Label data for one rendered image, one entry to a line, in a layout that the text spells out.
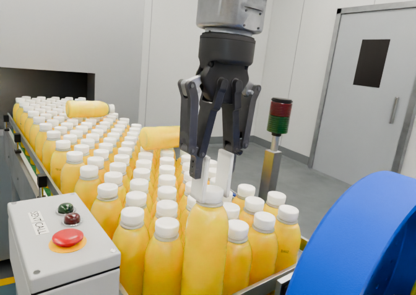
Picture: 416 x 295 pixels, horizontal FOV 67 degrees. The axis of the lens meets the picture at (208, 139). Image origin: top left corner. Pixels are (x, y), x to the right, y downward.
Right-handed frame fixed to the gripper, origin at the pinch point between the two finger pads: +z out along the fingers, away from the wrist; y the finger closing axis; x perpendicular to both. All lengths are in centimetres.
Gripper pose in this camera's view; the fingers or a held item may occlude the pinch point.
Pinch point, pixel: (212, 175)
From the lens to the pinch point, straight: 47.2
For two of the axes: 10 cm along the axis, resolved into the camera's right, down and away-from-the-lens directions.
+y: 7.9, -0.7, 6.1
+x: -6.0, -2.5, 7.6
